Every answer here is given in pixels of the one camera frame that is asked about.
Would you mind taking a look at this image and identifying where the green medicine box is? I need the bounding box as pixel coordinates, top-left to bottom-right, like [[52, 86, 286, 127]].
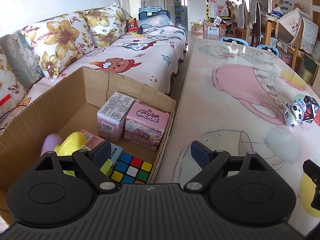
[[100, 159, 114, 177]]

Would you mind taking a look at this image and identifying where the pink blue milk carton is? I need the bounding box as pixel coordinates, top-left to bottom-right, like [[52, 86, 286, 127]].
[[80, 129, 123, 168]]

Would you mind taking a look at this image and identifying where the yellow pink clip toy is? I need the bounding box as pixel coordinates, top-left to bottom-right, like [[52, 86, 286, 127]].
[[40, 131, 89, 177]]

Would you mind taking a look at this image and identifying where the colourful rubik's cube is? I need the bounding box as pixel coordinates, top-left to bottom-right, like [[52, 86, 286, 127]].
[[111, 153, 153, 184]]

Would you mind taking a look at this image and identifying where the pink white small box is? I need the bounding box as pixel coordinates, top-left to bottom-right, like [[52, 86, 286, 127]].
[[97, 92, 135, 143]]

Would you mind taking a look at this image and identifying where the brown cardboard box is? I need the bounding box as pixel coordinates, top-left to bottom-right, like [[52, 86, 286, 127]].
[[1, 67, 176, 226]]

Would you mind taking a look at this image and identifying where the silver panda figurine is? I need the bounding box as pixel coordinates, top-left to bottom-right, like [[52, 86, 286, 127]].
[[284, 98, 306, 128]]

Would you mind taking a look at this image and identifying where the pink tall toy box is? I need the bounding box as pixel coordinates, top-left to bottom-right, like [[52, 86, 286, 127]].
[[124, 101, 170, 151]]

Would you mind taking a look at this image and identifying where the dark polyhedron puzzle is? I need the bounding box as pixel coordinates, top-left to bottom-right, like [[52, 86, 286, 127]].
[[302, 95, 319, 123]]

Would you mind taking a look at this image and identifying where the green waste bin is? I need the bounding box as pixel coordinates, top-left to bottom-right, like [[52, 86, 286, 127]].
[[302, 67, 313, 84]]

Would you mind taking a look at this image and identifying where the grey patterned cushion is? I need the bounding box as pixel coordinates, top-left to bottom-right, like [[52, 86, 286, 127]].
[[1, 30, 43, 89]]

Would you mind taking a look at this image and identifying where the blue plastic stool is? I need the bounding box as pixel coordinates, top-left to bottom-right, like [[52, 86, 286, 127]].
[[220, 37, 249, 46]]

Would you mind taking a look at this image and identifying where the floral cushion near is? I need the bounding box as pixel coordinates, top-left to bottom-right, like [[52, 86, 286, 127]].
[[21, 12, 94, 81]]

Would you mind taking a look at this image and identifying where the floral cushion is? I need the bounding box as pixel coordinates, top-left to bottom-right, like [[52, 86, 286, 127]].
[[75, 3, 126, 47], [21, 12, 94, 81]]

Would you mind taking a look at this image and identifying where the wooden chair with cover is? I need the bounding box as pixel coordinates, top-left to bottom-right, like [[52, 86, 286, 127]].
[[276, 8, 319, 70]]

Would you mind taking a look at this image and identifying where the floral cushion far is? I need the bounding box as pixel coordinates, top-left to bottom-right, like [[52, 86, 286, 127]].
[[75, 3, 126, 47]]

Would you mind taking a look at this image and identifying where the red snack packet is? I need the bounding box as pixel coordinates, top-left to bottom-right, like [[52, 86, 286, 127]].
[[126, 18, 138, 33]]

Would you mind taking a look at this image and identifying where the giraffe height wall sticker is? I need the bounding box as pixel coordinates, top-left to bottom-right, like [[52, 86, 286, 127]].
[[205, 0, 210, 22]]

